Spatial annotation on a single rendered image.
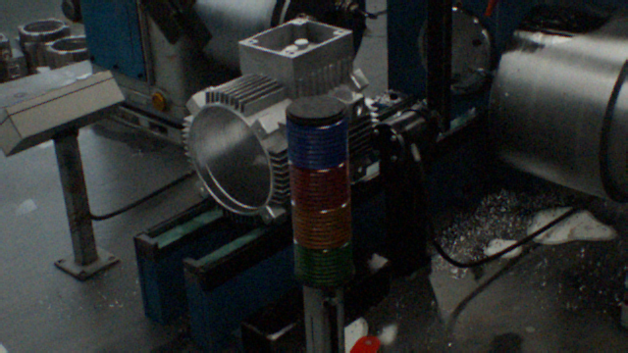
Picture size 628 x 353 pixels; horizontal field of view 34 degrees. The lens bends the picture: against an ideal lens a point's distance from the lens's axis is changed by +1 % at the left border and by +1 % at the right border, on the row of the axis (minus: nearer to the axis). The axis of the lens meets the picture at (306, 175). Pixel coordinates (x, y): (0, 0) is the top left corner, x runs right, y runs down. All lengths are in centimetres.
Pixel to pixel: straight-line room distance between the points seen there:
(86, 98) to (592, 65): 68
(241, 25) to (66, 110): 38
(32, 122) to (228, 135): 26
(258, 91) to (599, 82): 42
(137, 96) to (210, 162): 56
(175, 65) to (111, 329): 59
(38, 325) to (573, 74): 78
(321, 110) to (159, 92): 94
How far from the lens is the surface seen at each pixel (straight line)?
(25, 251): 166
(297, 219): 102
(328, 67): 138
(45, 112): 144
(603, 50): 134
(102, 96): 148
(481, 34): 165
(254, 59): 137
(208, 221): 141
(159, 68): 189
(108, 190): 179
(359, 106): 137
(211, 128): 142
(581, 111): 133
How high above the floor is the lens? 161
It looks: 27 degrees down
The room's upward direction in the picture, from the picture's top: 3 degrees counter-clockwise
